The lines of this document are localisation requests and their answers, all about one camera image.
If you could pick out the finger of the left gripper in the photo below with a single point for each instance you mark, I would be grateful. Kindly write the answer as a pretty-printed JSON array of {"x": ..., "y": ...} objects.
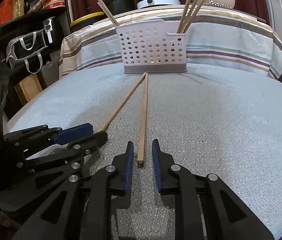
[
  {"x": 73, "y": 134},
  {"x": 88, "y": 145}
]

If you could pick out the black pot yellow lid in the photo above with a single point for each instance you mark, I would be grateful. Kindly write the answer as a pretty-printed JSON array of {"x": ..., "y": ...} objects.
[{"x": 120, "y": 6}]

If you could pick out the orange packet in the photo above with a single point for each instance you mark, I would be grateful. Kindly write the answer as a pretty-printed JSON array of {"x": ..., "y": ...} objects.
[{"x": 5, "y": 11}]

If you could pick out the chopstick in holder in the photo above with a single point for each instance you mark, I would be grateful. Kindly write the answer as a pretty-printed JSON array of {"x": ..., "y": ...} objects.
[
  {"x": 187, "y": 3},
  {"x": 108, "y": 12}
]

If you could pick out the pink perforated utensil holder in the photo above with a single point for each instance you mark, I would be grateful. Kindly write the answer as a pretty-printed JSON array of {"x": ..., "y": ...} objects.
[{"x": 152, "y": 47}]

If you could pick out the wooden board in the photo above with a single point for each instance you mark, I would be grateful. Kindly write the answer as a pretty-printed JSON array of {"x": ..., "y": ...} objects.
[{"x": 28, "y": 89}]

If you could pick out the yellow rimmed black pan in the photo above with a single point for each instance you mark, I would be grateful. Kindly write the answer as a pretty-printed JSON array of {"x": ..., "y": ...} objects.
[{"x": 86, "y": 20}]

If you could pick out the thin bamboo chopstick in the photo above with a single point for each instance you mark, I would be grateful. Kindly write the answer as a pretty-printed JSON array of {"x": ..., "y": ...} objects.
[{"x": 121, "y": 104}]

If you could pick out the chopstick in holder right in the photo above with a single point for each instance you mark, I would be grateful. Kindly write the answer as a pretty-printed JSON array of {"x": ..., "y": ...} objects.
[{"x": 187, "y": 3}]

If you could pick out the black shelf unit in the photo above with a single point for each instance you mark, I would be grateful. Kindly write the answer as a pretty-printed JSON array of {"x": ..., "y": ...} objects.
[{"x": 26, "y": 51}]

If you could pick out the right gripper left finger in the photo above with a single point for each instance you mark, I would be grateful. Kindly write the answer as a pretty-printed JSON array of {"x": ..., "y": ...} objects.
[{"x": 80, "y": 208}]

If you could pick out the white electric hot plate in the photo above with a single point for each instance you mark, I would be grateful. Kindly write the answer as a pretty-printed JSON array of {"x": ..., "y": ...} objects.
[{"x": 152, "y": 3}]

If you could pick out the black silver appliance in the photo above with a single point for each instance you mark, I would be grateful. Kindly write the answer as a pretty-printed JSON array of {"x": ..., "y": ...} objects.
[{"x": 48, "y": 30}]

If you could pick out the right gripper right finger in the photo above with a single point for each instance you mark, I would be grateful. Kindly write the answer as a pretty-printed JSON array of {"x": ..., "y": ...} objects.
[{"x": 205, "y": 207}]

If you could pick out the red white tape roll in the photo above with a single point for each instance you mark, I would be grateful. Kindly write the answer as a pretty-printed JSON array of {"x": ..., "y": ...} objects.
[{"x": 50, "y": 4}]

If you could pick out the chopstick in holder left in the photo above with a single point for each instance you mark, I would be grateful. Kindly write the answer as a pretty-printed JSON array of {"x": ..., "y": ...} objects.
[{"x": 108, "y": 12}]

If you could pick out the striped tablecloth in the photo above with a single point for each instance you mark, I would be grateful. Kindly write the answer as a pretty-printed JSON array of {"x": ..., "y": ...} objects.
[{"x": 215, "y": 37}]

